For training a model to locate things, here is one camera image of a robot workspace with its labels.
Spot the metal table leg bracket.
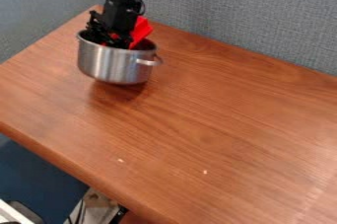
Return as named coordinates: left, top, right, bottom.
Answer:
left=64, top=188, right=128, bottom=224

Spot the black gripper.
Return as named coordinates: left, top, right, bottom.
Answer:
left=84, top=0, right=144, bottom=49

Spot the white object bottom left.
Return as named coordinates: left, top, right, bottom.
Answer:
left=0, top=199, right=45, bottom=224

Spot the stainless steel pot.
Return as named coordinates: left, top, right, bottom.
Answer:
left=76, top=30, right=164, bottom=85

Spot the red rectangular block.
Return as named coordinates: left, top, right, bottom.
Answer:
left=98, top=15, right=156, bottom=50

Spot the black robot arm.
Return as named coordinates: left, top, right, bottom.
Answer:
left=84, top=0, right=145, bottom=49

